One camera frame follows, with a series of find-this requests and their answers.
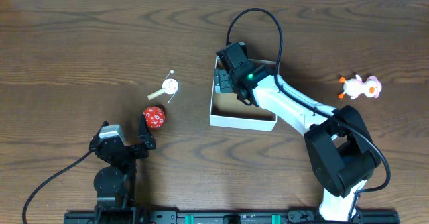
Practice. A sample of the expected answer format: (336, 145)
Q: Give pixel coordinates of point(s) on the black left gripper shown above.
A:
(127, 147)

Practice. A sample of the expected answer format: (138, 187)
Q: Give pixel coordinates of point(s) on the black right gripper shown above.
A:
(221, 83)

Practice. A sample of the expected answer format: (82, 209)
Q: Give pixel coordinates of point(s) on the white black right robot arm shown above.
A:
(341, 151)

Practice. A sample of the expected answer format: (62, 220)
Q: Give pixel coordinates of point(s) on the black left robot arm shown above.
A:
(115, 184)

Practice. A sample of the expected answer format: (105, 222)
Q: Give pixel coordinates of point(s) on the red polyhedral die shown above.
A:
(155, 117)

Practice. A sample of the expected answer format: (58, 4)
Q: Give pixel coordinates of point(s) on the white cardboard box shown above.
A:
(226, 111)

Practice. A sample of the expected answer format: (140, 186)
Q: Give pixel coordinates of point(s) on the small white rattle drum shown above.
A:
(170, 87)

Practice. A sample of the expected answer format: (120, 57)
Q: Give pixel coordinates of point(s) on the white duck toy pink hat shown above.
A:
(356, 86)

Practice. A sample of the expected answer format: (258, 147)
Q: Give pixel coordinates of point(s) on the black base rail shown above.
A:
(172, 217)

